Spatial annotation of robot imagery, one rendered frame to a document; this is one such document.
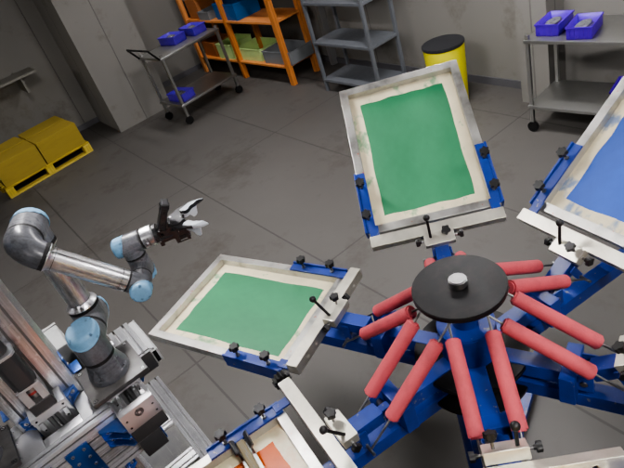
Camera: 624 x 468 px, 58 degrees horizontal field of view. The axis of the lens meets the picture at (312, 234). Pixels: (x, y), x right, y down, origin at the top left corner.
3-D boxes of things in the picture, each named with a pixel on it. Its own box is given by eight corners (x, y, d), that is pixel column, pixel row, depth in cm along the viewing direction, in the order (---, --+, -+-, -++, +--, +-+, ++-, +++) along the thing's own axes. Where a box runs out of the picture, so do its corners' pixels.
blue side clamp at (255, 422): (216, 469, 201) (209, 458, 197) (212, 459, 205) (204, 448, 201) (288, 421, 209) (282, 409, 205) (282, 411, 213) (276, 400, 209)
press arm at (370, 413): (344, 452, 186) (340, 443, 183) (334, 439, 191) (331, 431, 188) (385, 422, 190) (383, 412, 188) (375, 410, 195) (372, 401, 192)
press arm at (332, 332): (222, 319, 277) (218, 311, 273) (229, 311, 280) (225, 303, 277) (473, 379, 208) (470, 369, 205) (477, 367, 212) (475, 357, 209)
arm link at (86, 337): (80, 371, 200) (59, 345, 192) (84, 345, 211) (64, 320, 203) (111, 358, 200) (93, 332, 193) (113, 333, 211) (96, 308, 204)
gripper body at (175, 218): (190, 225, 207) (160, 237, 207) (181, 207, 202) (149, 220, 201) (193, 238, 202) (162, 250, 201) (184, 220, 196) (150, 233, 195)
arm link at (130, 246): (120, 253, 206) (109, 235, 201) (149, 242, 206) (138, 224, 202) (119, 266, 199) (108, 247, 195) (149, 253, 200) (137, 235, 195)
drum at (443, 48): (481, 97, 576) (474, 34, 539) (455, 115, 560) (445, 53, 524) (449, 91, 606) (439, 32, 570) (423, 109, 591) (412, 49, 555)
